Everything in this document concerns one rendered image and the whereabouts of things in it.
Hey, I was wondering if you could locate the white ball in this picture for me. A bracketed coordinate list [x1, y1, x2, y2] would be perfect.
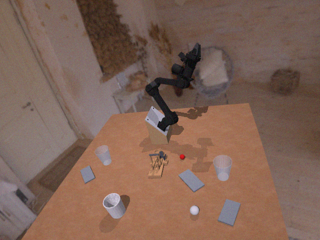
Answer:
[190, 205, 200, 216]

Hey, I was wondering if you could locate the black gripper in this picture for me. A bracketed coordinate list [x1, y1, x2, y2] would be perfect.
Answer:
[185, 43, 201, 71]

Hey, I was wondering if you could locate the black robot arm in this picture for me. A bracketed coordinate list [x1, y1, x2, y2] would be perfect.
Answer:
[145, 52, 194, 132]

